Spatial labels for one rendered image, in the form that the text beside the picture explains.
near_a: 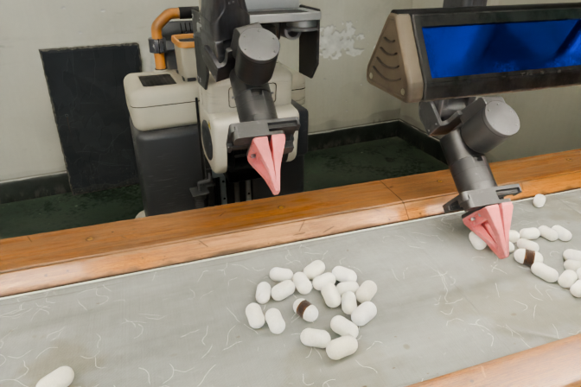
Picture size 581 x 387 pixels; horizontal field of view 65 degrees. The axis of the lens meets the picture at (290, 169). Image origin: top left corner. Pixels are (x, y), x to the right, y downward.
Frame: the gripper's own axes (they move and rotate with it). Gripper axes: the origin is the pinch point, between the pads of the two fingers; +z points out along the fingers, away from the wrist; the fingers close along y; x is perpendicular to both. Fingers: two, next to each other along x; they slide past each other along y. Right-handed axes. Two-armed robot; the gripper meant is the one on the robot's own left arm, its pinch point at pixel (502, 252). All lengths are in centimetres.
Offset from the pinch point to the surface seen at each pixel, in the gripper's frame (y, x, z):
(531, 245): 5.6, 0.4, -0.2
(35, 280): -65, 10, -10
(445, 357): -18.0, -7.1, 11.0
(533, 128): 123, 103, -65
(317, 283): -28.3, 1.4, -0.8
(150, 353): -50, 0, 4
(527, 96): 122, 97, -79
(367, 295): -23.1, -1.7, 2.1
